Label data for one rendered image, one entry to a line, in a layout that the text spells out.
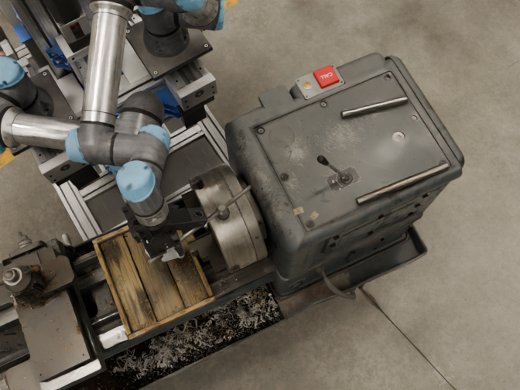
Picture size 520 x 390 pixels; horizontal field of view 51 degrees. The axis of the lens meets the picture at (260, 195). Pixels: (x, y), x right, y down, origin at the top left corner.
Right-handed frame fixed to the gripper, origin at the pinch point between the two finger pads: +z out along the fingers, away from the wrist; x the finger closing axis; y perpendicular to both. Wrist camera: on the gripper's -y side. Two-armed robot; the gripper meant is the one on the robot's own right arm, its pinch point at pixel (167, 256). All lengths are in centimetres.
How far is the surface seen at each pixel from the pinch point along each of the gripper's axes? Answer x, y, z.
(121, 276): -19.5, 17.5, -5.9
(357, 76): 17, -74, -22
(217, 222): 15.0, -16.9, 1.3
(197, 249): 2.4, -9.0, 2.6
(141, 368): -50, 27, 20
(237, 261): 5.4, -18.0, 11.5
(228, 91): -108, -60, -106
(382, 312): -108, -78, 38
